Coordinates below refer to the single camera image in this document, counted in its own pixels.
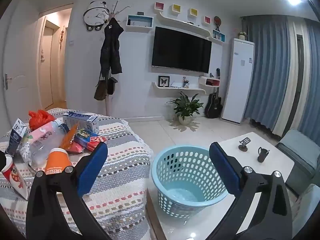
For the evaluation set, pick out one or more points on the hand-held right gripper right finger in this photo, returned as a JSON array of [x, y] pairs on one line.
[[225, 170]]

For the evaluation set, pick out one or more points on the pink red small block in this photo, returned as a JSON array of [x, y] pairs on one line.
[[75, 148]]

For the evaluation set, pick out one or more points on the small blue-lined wall box shelf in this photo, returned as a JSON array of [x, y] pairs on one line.
[[218, 35]]

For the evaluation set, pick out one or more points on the low curved white wall shelf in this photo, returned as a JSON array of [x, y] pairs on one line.
[[175, 89]]

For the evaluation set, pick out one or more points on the long blue white carton box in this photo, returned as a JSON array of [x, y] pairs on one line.
[[82, 121]]

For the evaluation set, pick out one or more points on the framed butterfly picture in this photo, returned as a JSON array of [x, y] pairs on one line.
[[163, 81]]

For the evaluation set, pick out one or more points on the light blue plastic laundry basket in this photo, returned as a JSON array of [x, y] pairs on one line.
[[185, 160]]

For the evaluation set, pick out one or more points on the round red fan ornament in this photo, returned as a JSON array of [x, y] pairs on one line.
[[217, 21]]

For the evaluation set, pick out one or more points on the dark metal phone stand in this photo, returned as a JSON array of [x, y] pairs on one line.
[[243, 146]]

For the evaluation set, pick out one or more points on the white branch coat rack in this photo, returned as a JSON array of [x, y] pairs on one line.
[[115, 8]]

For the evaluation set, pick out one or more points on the grey blue upholstered stool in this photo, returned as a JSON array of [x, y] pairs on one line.
[[297, 150]]

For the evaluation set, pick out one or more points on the red plush toy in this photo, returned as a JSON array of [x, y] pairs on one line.
[[41, 120]]

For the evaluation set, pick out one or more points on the dark blue white carton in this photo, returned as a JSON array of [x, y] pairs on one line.
[[16, 137]]

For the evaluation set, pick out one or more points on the green potted plant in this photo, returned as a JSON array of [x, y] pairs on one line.
[[186, 106]]

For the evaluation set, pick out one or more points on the long curved white wall shelf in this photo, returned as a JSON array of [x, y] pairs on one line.
[[185, 26]]

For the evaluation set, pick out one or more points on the beige hallway door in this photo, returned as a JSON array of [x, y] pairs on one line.
[[47, 65]]

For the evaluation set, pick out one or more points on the orange snack wrapper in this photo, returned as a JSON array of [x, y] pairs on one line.
[[68, 137]]

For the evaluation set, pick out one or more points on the black acoustic guitar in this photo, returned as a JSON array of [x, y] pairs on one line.
[[213, 106]]

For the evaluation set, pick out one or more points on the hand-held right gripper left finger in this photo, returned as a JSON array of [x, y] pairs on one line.
[[93, 170]]

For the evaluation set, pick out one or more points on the black hanging jacket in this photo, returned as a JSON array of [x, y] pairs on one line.
[[111, 50]]

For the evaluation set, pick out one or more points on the black flat screen television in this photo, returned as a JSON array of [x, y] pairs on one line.
[[181, 50]]

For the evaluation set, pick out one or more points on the panda wall clock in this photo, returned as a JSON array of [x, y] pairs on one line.
[[95, 15]]

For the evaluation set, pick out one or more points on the orange paper cup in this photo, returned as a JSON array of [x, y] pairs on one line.
[[58, 161]]

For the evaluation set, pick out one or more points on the pink wall cube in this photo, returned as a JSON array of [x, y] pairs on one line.
[[159, 6], [207, 20]]

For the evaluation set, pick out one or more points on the small potted flower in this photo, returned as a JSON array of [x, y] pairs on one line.
[[242, 35]]

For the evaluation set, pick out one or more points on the small black hanging bag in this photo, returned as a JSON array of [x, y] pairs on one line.
[[111, 86]]

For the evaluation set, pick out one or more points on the yellow wall cube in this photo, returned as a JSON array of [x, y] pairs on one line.
[[176, 8], [194, 12]]

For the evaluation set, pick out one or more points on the brown hanging bag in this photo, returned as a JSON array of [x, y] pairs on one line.
[[100, 90]]

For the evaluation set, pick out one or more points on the white coffee table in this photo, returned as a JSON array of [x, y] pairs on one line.
[[280, 160]]

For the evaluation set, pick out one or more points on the small black cup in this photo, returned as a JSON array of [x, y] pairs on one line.
[[262, 156]]

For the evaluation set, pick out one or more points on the blue and cream curtains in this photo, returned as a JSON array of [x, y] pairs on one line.
[[270, 75]]

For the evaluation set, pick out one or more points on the blue red snack packet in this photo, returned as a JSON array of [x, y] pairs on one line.
[[88, 137]]

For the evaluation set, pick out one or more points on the hanging wall ornament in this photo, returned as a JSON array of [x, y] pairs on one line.
[[62, 36]]

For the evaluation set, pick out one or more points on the white red-lined wall box shelf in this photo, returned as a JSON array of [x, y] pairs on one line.
[[210, 82]]

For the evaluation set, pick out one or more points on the pale upholstered stool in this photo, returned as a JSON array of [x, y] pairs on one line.
[[308, 205]]

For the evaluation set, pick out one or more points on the clear plastic bottle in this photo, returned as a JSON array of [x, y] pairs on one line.
[[46, 148]]

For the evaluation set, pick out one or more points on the striped patterned sofa blanket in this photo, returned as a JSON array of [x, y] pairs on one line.
[[120, 180]]

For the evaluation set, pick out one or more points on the white blue-lined wall box shelf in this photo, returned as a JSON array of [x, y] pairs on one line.
[[140, 26]]

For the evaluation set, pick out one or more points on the white open door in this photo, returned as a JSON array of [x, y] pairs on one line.
[[22, 62]]

